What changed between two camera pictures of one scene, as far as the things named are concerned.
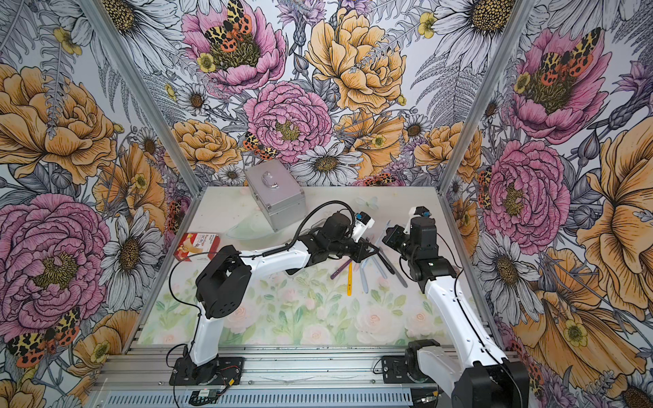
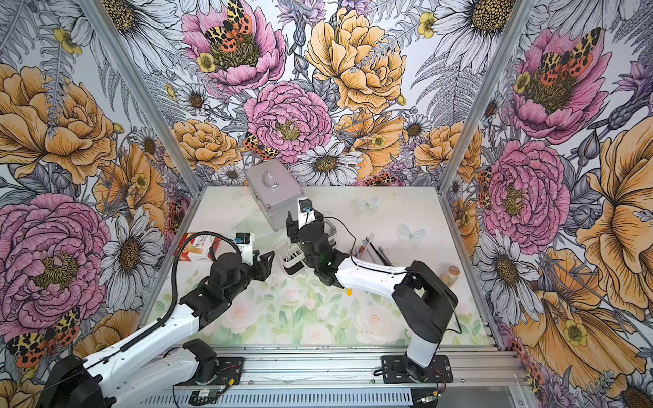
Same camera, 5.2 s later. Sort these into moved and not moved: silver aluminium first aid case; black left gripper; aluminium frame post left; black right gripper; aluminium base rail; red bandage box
Moved: black right gripper; black left gripper
Not moved: red bandage box; aluminium base rail; silver aluminium first aid case; aluminium frame post left
